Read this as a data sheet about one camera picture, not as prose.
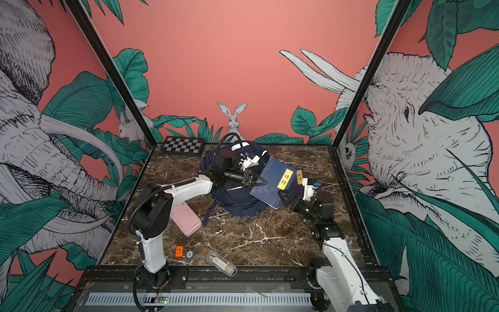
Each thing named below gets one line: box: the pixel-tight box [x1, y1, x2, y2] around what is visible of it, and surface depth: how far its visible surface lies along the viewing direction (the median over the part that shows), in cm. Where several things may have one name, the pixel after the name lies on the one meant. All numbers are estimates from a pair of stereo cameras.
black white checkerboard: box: [161, 135, 206, 158], surface depth 117 cm
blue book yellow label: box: [249, 156, 298, 210], surface depth 80 cm
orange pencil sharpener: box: [174, 245, 184, 259], surface depth 81 cm
